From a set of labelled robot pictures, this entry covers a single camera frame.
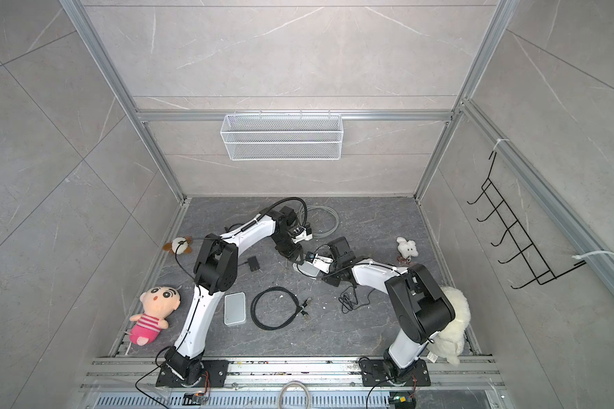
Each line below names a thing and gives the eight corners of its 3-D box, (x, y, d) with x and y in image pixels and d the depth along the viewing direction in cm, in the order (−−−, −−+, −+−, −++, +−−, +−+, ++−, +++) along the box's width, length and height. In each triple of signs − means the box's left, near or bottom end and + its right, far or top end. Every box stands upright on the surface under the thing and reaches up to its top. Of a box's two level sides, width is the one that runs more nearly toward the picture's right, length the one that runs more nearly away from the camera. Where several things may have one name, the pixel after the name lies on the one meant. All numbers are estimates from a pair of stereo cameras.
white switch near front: (226, 326, 84) (224, 323, 82) (227, 298, 90) (224, 295, 88) (246, 322, 85) (244, 319, 83) (245, 294, 91) (243, 291, 89)
